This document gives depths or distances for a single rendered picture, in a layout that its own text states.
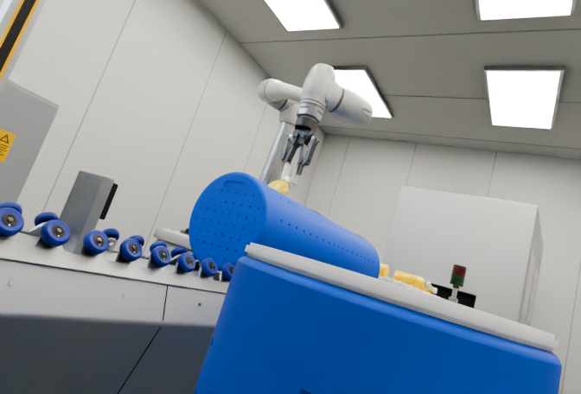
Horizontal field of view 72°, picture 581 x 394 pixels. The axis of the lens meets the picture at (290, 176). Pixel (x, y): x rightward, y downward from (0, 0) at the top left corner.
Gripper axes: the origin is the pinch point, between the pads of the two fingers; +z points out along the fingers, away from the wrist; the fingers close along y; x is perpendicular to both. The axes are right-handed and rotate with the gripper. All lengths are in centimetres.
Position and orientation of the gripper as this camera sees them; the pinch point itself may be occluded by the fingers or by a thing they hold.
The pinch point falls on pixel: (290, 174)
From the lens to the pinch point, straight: 135.1
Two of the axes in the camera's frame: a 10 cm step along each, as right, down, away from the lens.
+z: -2.9, 9.3, -2.0
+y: 8.0, 1.2, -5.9
